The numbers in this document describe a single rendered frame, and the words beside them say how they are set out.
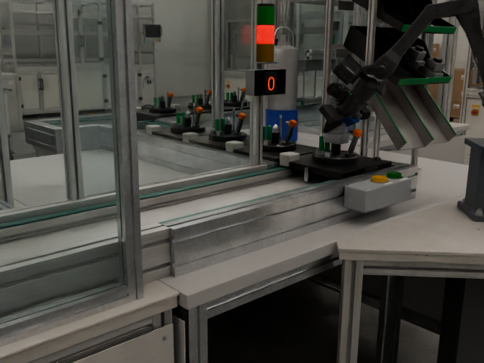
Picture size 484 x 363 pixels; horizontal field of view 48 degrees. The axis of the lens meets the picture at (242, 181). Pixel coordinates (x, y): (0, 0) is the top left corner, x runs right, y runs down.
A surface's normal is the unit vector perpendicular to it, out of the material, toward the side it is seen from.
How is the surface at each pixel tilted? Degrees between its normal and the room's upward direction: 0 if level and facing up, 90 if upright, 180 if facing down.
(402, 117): 45
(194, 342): 90
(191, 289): 0
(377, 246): 0
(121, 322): 90
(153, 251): 90
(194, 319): 90
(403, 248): 0
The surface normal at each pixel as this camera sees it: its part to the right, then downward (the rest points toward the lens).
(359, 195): -0.74, 0.16
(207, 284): 0.01, -0.97
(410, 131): 0.38, -0.54
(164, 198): 0.67, 0.18
